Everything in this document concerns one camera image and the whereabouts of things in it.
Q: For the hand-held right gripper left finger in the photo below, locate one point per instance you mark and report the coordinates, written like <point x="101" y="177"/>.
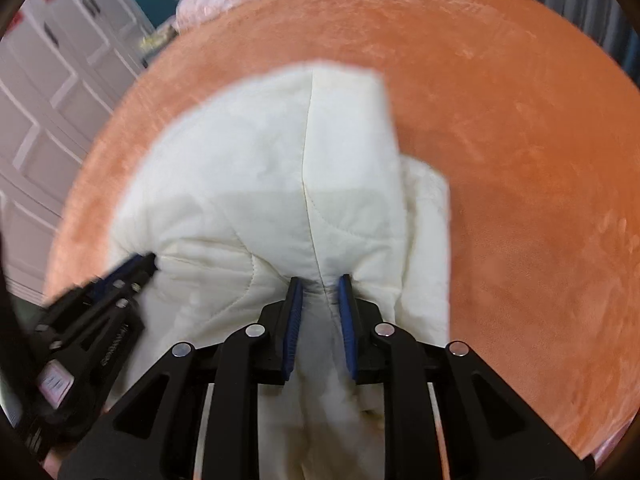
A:
<point x="292" y="327"/>

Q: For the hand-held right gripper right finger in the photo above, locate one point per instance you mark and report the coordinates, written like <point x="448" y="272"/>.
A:
<point x="348" y="327"/>

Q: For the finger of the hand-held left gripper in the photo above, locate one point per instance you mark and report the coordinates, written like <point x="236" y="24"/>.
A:
<point x="127" y="267"/>
<point x="137" y="282"/>

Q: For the white quilted coat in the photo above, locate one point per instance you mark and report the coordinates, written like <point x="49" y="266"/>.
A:
<point x="250" y="185"/>

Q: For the white panelled wardrobe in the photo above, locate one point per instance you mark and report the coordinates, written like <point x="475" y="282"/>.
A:
<point x="45" y="110"/>

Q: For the orange plush bed blanket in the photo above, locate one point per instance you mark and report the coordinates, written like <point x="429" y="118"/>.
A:
<point x="525" y="185"/>

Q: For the yellow patterned cloth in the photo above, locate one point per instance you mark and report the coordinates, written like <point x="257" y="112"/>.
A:
<point x="159" y="39"/>

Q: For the grey curtain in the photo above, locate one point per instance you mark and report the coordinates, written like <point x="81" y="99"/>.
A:
<point x="585" y="5"/>

